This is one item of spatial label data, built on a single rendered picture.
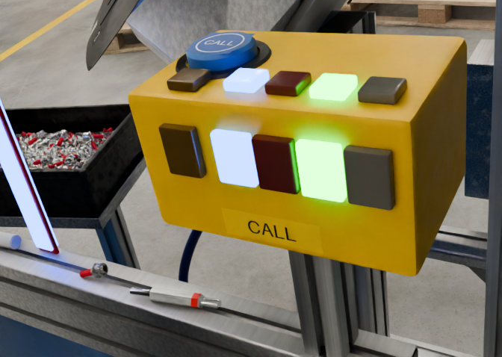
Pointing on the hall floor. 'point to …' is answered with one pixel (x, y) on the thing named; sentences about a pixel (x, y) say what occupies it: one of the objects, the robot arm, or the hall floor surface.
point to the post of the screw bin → (118, 241)
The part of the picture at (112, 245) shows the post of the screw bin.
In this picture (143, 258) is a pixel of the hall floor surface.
